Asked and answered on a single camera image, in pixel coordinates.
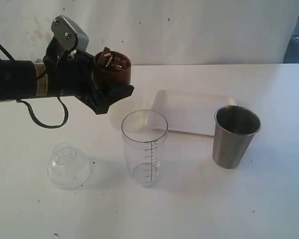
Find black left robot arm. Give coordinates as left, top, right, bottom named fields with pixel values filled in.
left=0, top=39, right=134, bottom=115

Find clear plastic shaker cup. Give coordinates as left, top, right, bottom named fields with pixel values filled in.
left=121, top=110, right=168, bottom=187

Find clear plastic shaker lid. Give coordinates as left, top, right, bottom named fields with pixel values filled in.
left=47, top=143, right=92, bottom=190

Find stainless steel cup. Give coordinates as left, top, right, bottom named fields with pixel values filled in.
left=212, top=105, right=261, bottom=169

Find gold foil-wrapped chocolate coins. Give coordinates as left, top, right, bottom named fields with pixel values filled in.
left=94, top=47, right=131, bottom=72

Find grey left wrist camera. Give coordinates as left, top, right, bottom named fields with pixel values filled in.
left=51, top=15, right=89, bottom=54

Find brown wooden cup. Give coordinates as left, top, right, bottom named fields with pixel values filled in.
left=92, top=60, right=132, bottom=89

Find white rectangular tray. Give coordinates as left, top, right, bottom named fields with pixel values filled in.
left=152, top=90, right=238, bottom=136

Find translucent plastic beaker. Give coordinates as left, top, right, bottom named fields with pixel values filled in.
left=108, top=98, right=143, bottom=131

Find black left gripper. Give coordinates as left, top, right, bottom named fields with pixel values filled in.
left=43, top=37, right=134, bottom=115

